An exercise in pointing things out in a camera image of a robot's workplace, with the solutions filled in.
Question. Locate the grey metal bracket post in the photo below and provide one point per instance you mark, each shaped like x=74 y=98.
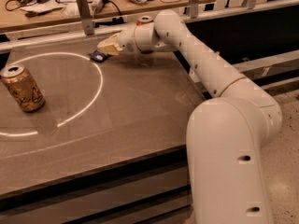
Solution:
x=86 y=18

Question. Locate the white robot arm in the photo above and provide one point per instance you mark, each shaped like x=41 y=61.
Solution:
x=225 y=133

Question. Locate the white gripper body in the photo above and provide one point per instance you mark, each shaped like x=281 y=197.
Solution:
x=126 y=41

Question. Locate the red coca-cola can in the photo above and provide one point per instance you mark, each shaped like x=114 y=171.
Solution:
x=144 y=20

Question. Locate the metal railing beam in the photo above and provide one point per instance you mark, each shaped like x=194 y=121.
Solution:
x=69 y=31

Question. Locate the grey metal post right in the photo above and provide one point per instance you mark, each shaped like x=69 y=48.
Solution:
x=193 y=8

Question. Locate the blue rxbar blueberry bar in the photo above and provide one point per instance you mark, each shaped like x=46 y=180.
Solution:
x=98 y=56

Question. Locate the gold soda can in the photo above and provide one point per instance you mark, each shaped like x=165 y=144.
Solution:
x=22 y=87

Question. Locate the black hand tool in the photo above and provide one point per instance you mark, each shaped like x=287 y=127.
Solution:
x=11 y=5

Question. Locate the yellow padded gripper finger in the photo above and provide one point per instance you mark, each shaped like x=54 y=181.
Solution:
x=109 y=46
x=113 y=38

